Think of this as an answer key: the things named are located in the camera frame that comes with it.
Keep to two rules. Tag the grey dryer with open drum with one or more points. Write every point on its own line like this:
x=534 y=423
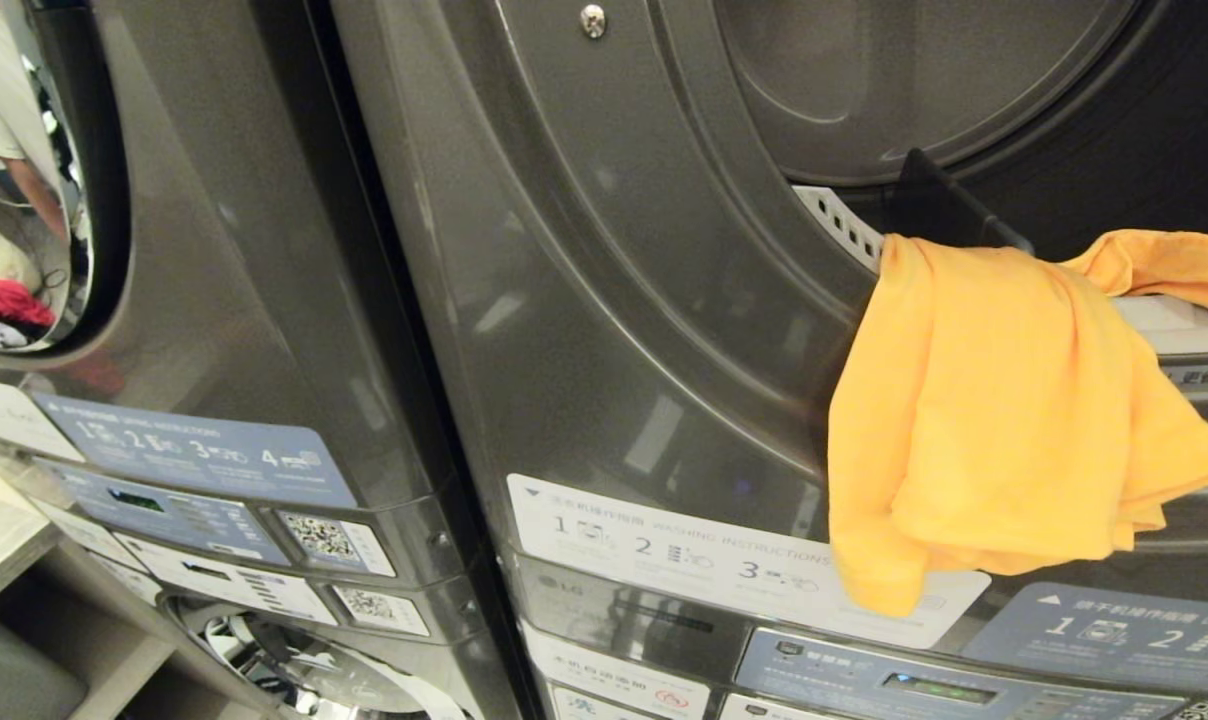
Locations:
x=614 y=300

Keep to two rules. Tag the grey dryer with round door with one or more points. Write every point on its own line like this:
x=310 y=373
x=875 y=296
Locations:
x=244 y=250

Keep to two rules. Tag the round glass dryer door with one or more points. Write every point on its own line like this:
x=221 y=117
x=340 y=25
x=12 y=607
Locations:
x=114 y=150

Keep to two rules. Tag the white instruction label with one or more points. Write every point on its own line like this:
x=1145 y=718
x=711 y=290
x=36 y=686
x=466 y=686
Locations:
x=664 y=540
x=9 y=415

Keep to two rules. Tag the white lint filter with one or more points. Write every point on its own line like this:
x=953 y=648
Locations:
x=846 y=226

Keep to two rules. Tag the grey washer with blue panel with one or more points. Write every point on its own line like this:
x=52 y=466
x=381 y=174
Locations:
x=644 y=640

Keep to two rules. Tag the white code sticker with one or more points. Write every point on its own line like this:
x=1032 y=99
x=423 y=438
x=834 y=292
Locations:
x=334 y=542
x=379 y=610

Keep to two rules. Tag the grey washer with round door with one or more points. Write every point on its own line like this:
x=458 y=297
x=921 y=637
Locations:
x=434 y=640

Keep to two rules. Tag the silver screw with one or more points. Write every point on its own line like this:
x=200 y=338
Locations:
x=592 y=20

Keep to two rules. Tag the black drum baffle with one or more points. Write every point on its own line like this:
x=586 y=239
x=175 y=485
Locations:
x=929 y=205

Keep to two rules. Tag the yellow cloth garment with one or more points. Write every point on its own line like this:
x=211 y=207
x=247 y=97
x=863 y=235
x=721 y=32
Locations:
x=984 y=400

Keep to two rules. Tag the blue instruction label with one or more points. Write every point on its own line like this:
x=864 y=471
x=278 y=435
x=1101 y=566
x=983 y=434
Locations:
x=194 y=450
x=1114 y=635

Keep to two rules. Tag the round washer door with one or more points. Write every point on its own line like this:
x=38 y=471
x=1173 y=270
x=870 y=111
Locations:
x=294 y=660

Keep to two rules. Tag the wooden shelf unit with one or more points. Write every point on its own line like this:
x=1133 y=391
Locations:
x=4 y=530

